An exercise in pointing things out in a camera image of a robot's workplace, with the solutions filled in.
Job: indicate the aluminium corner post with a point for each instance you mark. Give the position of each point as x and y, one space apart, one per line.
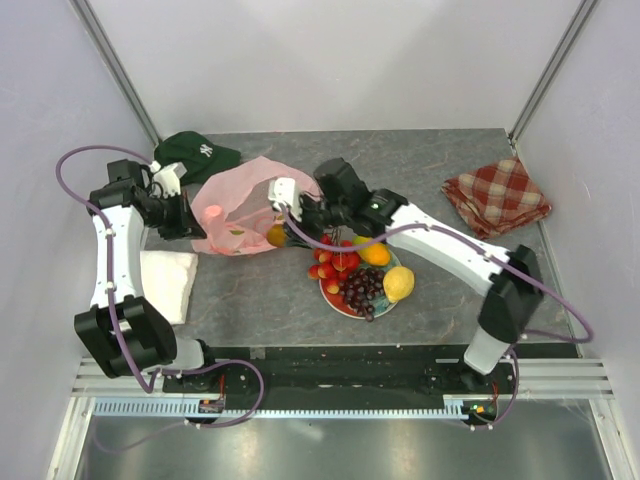
553 66
98 35

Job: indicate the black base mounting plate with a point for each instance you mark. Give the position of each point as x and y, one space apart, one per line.
421 371

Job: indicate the red fake cherry bunch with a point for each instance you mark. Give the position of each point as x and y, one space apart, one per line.
332 269

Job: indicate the yellow fake mango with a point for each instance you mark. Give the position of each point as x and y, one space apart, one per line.
376 255

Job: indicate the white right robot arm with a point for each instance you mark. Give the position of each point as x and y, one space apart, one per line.
509 281

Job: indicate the brown fake kiwi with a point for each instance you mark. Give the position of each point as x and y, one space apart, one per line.
276 236

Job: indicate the red plaid folded cloth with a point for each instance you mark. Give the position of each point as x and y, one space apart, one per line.
496 199

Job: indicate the right aluminium corner post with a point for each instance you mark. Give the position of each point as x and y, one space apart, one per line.
553 66

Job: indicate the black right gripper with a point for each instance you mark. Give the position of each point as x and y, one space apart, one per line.
305 202

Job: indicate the left aluminium corner post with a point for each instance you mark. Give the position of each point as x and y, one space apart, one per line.
98 35

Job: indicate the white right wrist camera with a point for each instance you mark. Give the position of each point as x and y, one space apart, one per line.
284 195

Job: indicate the white folded towel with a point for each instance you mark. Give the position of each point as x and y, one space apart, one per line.
168 278

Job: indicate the yellow fake lemon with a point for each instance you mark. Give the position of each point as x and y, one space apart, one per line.
398 283

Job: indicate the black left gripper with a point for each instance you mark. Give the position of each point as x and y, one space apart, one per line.
186 226

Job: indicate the dark red fake grape bunch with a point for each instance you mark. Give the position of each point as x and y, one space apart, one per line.
363 294

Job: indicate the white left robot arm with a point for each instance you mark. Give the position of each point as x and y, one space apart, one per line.
140 296

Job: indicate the red and teal floral plate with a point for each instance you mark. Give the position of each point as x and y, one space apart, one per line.
336 302

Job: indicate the pink plastic bag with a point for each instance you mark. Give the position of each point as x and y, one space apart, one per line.
233 209

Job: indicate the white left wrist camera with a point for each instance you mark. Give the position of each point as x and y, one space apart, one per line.
166 180

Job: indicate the dark green baseball cap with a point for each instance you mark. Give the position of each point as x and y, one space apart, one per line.
200 157

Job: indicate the aluminium frame rail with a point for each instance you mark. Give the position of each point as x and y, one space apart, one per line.
545 379

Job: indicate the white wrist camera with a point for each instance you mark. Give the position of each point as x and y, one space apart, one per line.
166 180
284 195

